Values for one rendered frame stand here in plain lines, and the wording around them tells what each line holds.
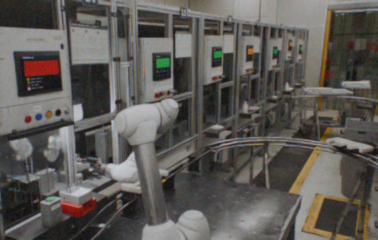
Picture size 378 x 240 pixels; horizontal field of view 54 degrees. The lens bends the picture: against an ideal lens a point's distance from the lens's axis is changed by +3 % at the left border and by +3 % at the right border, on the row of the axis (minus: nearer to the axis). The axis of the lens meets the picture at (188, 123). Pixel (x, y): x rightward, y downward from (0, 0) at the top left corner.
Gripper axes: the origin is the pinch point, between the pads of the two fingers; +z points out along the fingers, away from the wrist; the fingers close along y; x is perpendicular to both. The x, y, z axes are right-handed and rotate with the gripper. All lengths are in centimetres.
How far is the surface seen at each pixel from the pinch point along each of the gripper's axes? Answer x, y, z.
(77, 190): 30.3, -0.1, -24.0
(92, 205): 27.9, -7.8, -31.8
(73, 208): 37.7, -6.1, -28.4
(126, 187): -11.5, -14.0, -24.6
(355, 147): -182, -14, -150
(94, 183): -1.1, -10.6, -8.0
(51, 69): 34, 63, -16
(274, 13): -827, 146, 89
